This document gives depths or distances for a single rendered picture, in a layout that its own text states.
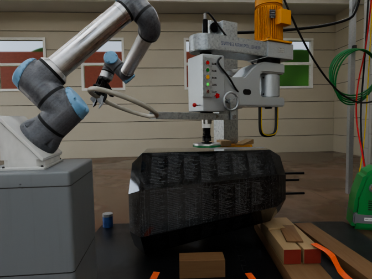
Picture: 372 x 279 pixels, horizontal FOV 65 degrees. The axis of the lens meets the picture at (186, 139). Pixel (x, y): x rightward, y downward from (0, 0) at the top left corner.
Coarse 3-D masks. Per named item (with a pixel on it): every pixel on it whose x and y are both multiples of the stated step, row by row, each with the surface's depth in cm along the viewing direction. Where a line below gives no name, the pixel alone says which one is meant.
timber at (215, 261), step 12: (192, 252) 202; (204, 252) 201; (216, 252) 201; (180, 264) 190; (192, 264) 190; (204, 264) 190; (216, 264) 191; (180, 276) 191; (192, 276) 191; (204, 276) 191; (216, 276) 191
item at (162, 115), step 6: (162, 114) 203; (168, 114) 205; (174, 114) 208; (180, 114) 210; (186, 114) 212; (192, 114) 215; (198, 114) 217; (204, 114) 220; (210, 114) 223; (216, 114) 226; (222, 114) 228; (228, 114) 231
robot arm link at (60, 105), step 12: (48, 96) 128; (60, 96) 130; (72, 96) 130; (48, 108) 129; (60, 108) 129; (72, 108) 130; (84, 108) 134; (48, 120) 129; (60, 120) 130; (72, 120) 133; (60, 132) 133
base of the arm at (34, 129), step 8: (32, 120) 131; (40, 120) 130; (24, 128) 128; (32, 128) 128; (40, 128) 129; (48, 128) 130; (32, 136) 127; (40, 136) 128; (48, 136) 130; (56, 136) 133; (64, 136) 138; (40, 144) 129; (48, 144) 132; (56, 144) 135; (48, 152) 133
